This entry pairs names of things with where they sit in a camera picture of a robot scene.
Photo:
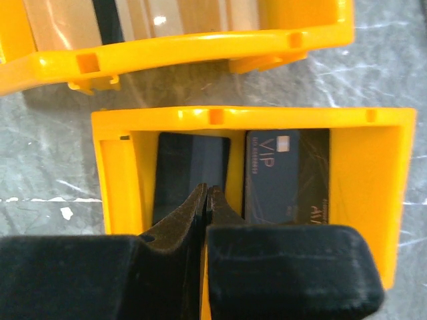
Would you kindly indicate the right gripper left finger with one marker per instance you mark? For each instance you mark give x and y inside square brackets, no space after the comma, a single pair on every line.
[100,270]

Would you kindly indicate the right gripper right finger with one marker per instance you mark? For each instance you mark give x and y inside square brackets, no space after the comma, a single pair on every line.
[287,271]

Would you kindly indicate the black cards stack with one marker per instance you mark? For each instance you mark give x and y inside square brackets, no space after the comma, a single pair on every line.
[183,162]

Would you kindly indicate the black VIP card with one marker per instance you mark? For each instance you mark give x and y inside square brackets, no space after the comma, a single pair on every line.
[287,176]

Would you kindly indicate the gold cards stack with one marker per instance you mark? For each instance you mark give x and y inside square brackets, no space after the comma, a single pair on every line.
[80,24]

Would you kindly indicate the right yellow bin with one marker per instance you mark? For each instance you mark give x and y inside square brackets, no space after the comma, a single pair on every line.
[369,157]

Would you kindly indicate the yellow bin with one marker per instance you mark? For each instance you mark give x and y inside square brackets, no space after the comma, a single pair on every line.
[289,31]
[369,157]

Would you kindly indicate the left yellow bin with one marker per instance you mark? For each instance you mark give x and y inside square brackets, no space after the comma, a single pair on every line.
[289,31]

